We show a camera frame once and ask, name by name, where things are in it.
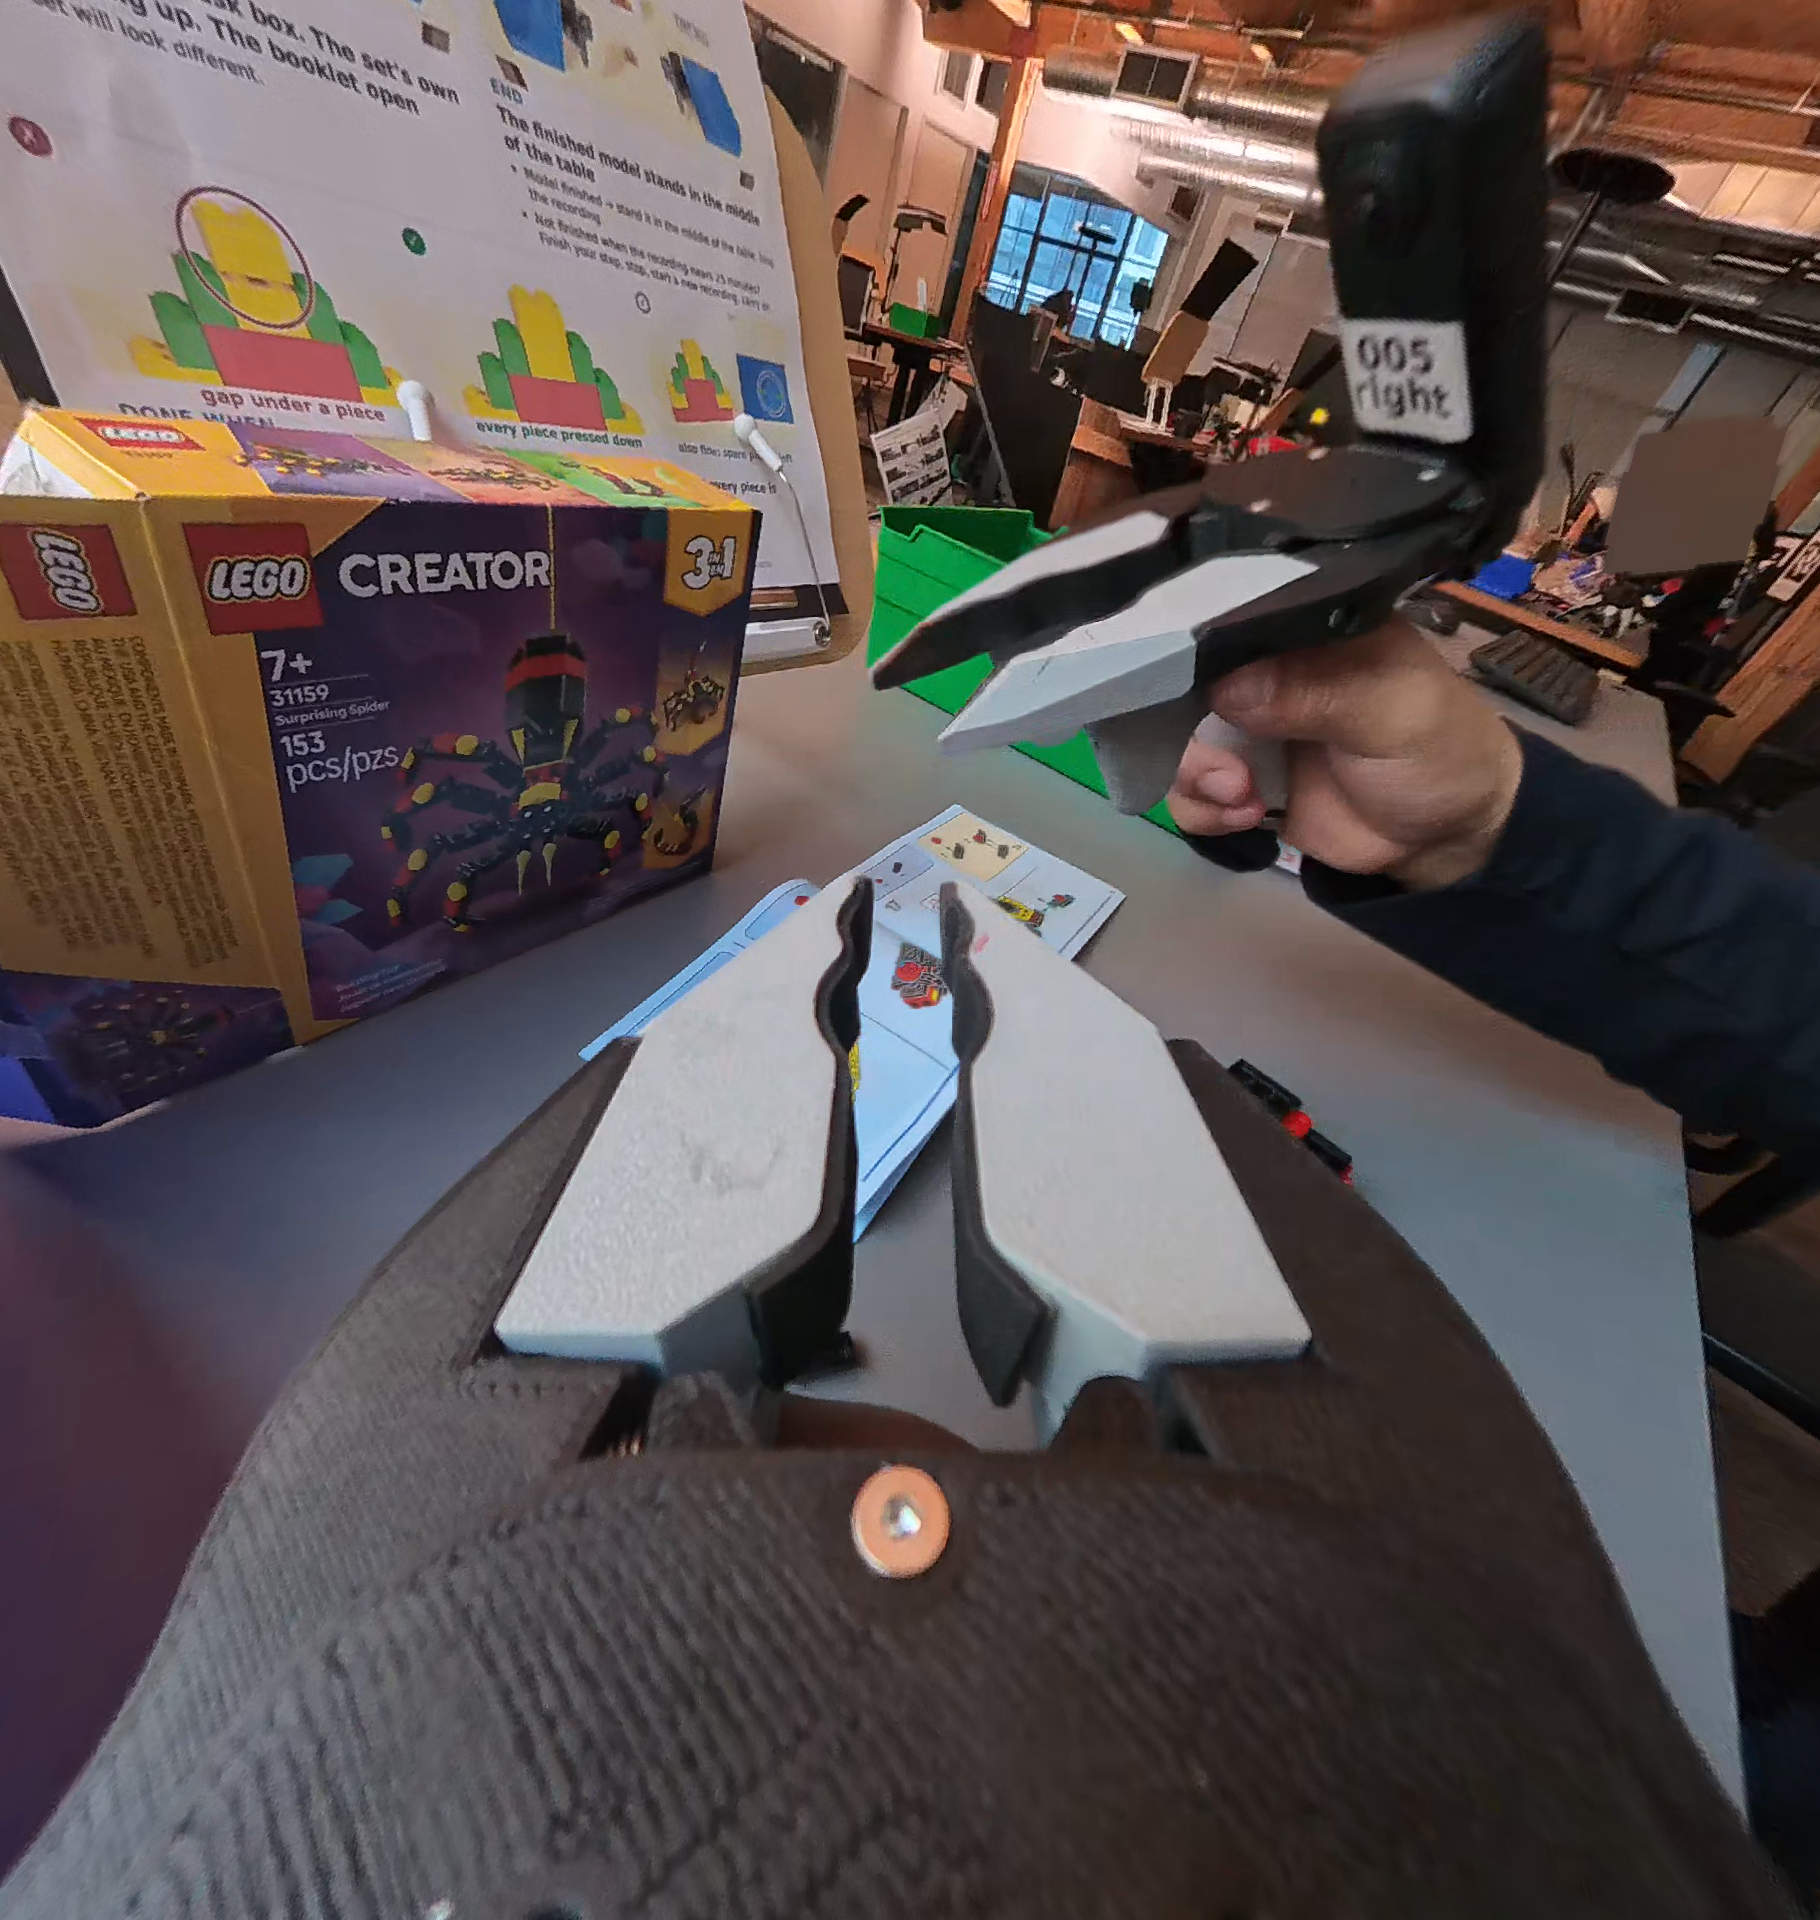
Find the black keyboard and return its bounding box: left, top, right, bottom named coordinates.
left=1468, top=627, right=1602, bottom=726

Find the person's right forearm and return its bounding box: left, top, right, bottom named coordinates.
left=1307, top=727, right=1820, bottom=1202

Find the person's right hand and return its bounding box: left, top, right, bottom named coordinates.
left=1168, top=611, right=1522, bottom=890

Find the printed instruction sheet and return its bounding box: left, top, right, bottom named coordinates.
left=0, top=0, right=838, bottom=662

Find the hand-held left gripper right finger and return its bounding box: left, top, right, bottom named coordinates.
left=940, top=882, right=1315, bottom=1442

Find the lego set cardboard box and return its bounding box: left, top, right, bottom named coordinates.
left=0, top=402, right=761, bottom=1047

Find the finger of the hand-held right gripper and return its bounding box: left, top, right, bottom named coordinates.
left=868, top=508, right=1222, bottom=695
left=937, top=555, right=1328, bottom=757

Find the black red lego assembly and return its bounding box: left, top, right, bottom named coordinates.
left=1230, top=1056, right=1358, bottom=1187

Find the lego instruction booklet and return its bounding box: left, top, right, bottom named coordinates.
left=582, top=802, right=1127, bottom=1238

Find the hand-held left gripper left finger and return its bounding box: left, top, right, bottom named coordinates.
left=494, top=877, right=875, bottom=1389

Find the green plastic bin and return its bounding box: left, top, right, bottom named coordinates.
left=868, top=505, right=1184, bottom=820

